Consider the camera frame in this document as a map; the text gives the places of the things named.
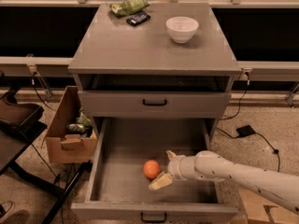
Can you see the black table on left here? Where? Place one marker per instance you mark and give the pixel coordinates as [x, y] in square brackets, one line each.
[42, 192]

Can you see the dark blue snack packet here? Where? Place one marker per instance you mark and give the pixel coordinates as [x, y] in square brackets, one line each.
[138, 18]

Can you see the grey drawer cabinet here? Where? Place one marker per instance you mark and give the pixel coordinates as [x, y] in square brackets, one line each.
[114, 56]

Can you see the dark brown tray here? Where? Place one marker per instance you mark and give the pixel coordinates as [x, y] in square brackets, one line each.
[16, 118]

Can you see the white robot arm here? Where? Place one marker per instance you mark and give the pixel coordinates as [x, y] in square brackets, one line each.
[277, 187]

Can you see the black power adapter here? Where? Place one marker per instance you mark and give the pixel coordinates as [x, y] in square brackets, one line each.
[245, 131]

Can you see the open grey middle drawer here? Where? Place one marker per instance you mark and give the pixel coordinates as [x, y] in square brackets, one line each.
[118, 189]

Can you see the cardboard box bottom right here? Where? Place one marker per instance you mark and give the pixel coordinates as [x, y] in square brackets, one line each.
[261, 211]

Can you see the white bowl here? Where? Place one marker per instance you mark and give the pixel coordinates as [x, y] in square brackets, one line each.
[181, 29]

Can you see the green chip bag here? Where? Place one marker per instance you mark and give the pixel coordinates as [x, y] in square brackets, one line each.
[128, 7]

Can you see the green bag in box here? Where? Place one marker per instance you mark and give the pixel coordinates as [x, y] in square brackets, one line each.
[83, 119]

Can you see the orange fruit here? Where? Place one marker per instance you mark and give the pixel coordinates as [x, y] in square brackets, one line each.
[151, 169]

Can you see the cardboard box on left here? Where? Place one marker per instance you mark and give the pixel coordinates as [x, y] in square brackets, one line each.
[62, 145]

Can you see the cardboard box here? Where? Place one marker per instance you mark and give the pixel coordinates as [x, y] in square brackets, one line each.
[62, 145]
[261, 211]

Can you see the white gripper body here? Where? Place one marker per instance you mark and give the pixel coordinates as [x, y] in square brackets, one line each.
[175, 169]

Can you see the metal can in box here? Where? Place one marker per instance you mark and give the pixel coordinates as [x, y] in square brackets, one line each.
[76, 128]

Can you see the shoe bottom left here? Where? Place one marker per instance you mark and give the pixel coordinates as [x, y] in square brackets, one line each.
[6, 208]

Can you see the closed grey top drawer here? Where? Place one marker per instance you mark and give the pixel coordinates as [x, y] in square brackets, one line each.
[151, 104]

